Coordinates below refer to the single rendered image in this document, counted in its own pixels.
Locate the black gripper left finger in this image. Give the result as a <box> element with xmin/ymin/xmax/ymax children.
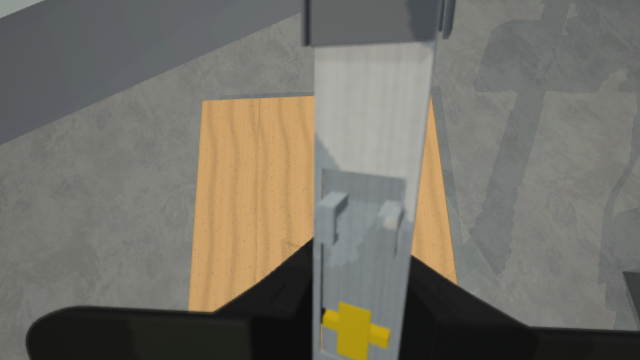
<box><xmin>26</xmin><ymin>238</ymin><xmax>313</xmax><ymax>360</ymax></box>

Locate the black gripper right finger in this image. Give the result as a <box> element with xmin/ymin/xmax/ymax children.
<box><xmin>398</xmin><ymin>255</ymin><xmax>640</xmax><ymax>360</ymax></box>

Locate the light wooden board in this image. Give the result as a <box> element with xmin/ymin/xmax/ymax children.
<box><xmin>188</xmin><ymin>92</ymin><xmax>459</xmax><ymax>312</ymax></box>

